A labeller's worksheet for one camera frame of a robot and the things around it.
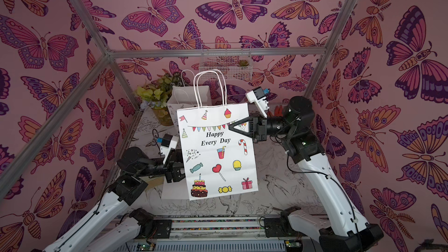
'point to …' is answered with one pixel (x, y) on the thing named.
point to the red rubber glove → (278, 112)
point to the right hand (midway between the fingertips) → (233, 129)
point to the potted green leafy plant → (156, 94)
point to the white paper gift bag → (174, 190)
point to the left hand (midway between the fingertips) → (198, 165)
